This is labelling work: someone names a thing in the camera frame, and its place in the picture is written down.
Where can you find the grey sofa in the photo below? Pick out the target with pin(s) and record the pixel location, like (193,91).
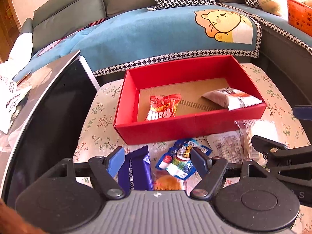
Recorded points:
(285,52)

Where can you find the white printed snack packet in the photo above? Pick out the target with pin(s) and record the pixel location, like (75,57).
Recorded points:
(226,145)

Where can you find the blue candy snack bag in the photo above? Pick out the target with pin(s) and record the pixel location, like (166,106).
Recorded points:
(176,161)

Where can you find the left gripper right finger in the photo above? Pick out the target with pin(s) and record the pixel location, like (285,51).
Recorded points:
(211,171)

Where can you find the blue wafer biscuit pack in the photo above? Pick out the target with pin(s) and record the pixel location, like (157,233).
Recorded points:
(135,173)

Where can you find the white red snack pack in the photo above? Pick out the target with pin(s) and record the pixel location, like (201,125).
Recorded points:
(231,98)

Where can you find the round cake clear wrapper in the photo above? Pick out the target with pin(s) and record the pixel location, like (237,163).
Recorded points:
(163,181)

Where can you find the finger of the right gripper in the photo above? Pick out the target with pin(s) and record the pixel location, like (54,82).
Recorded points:
(269,147)
(303,112)

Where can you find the red cardboard box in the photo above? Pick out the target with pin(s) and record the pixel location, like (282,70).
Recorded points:
(196,116)

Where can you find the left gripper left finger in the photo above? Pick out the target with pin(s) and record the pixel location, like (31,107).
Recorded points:
(105,169)

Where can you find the blue bear sofa blanket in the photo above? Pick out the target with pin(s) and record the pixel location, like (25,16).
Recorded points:
(146,36)

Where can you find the red Trolli gummy bag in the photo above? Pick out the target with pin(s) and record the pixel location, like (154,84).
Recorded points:
(162,107)

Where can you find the orange plastic basket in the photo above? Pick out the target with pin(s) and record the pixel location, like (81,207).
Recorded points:
(299,15)

